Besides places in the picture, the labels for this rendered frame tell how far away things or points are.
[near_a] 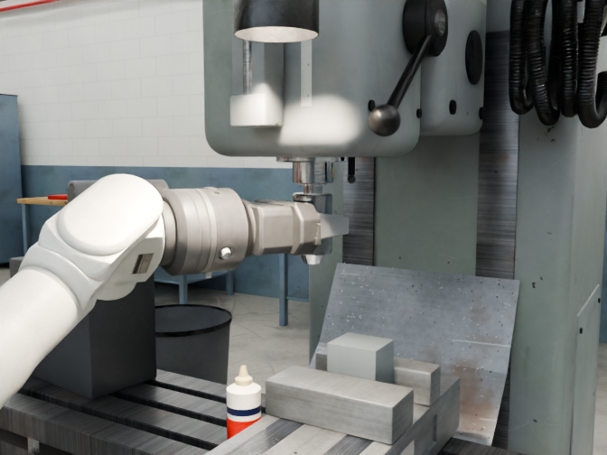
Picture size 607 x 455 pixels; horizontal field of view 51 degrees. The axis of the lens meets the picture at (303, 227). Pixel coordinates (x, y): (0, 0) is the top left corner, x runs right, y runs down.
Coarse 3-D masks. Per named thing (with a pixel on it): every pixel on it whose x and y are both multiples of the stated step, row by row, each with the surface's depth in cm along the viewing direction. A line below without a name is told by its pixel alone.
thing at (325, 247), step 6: (318, 204) 72; (324, 204) 72; (330, 204) 73; (318, 210) 72; (324, 210) 72; (330, 210) 73; (324, 240) 73; (330, 240) 73; (318, 246) 72; (324, 246) 73; (330, 246) 73; (318, 252) 72; (324, 252) 73; (330, 252) 73
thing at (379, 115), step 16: (416, 0) 67; (432, 0) 67; (416, 16) 67; (432, 16) 67; (416, 32) 67; (432, 32) 68; (416, 48) 66; (432, 48) 69; (416, 64) 64; (400, 80) 63; (400, 96) 61; (384, 112) 58; (384, 128) 58
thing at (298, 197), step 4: (296, 192) 75; (300, 192) 75; (324, 192) 75; (296, 196) 72; (300, 196) 72; (304, 196) 72; (308, 196) 72; (312, 196) 72; (316, 196) 72; (320, 196) 72; (324, 196) 72; (328, 196) 72; (296, 200) 72; (300, 200) 72; (304, 200) 72; (308, 200) 72; (312, 200) 72; (316, 200) 72; (320, 200) 72; (324, 200) 72; (328, 200) 72
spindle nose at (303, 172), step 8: (296, 168) 72; (304, 168) 71; (312, 168) 71; (320, 168) 71; (328, 168) 72; (296, 176) 72; (304, 176) 71; (312, 176) 71; (320, 176) 71; (328, 176) 72
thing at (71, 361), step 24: (144, 288) 98; (96, 312) 91; (120, 312) 95; (144, 312) 98; (72, 336) 93; (96, 336) 92; (120, 336) 95; (144, 336) 98; (48, 360) 98; (72, 360) 94; (96, 360) 92; (120, 360) 95; (144, 360) 99; (72, 384) 95; (96, 384) 92; (120, 384) 96
